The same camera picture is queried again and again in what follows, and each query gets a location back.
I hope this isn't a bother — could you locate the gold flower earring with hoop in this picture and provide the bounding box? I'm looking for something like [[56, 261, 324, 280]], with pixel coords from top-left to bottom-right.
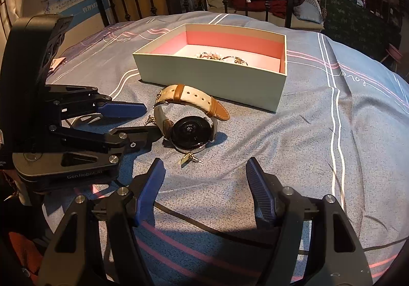
[[145, 115, 157, 126]]

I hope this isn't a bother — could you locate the watch with tan leather strap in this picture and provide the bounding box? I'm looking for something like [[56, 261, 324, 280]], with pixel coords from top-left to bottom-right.
[[153, 84, 230, 154]]

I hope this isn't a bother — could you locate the gold bangle with flower charm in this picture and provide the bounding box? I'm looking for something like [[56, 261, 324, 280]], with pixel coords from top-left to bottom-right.
[[220, 55, 248, 66]]

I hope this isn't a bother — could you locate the striped grey-blue bed cover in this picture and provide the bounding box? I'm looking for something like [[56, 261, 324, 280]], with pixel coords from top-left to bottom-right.
[[48, 12, 408, 285]]

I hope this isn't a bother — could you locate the pale green open gift box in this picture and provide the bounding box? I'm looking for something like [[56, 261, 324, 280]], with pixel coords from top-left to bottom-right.
[[133, 24, 287, 112]]

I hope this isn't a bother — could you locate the white wicker hanging chair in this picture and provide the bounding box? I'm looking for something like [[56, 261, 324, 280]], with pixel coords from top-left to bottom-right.
[[207, 0, 324, 32]]

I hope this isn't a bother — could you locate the pink small stool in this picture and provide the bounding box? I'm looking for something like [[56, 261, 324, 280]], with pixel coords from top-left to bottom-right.
[[381, 44, 403, 64]]

